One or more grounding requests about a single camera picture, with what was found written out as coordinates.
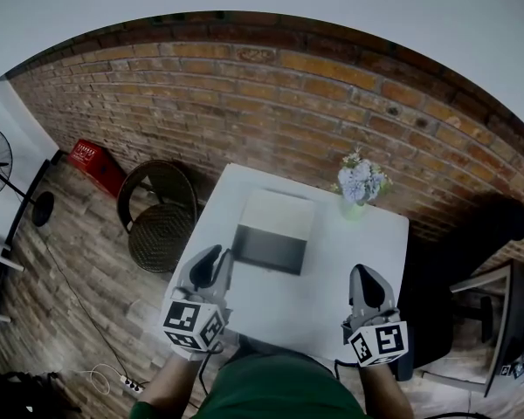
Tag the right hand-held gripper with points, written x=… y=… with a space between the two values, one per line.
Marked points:
x=377 y=343

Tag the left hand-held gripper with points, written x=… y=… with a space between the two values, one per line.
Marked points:
x=188 y=325

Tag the grey drawer box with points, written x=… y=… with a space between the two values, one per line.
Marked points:
x=275 y=234

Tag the person's right forearm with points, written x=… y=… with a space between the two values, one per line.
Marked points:
x=386 y=395

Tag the person's left forearm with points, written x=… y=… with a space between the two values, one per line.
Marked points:
x=174 y=386

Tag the person's left hand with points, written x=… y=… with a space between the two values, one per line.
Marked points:
x=190 y=352

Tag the brown wicker chair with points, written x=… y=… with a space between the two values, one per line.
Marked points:
x=161 y=234

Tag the pale green vase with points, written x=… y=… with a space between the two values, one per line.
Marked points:
x=353 y=211

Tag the black office chair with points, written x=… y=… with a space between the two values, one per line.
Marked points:
x=463 y=251

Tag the blue artificial flowers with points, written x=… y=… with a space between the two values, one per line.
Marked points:
x=360 y=179

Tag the white power strip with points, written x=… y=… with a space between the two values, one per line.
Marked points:
x=132 y=384

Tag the person's green shirt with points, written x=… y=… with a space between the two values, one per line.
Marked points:
x=270 y=391

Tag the black desk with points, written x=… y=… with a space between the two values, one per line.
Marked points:
x=515 y=312

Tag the black equipment stand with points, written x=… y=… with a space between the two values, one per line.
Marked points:
x=17 y=391

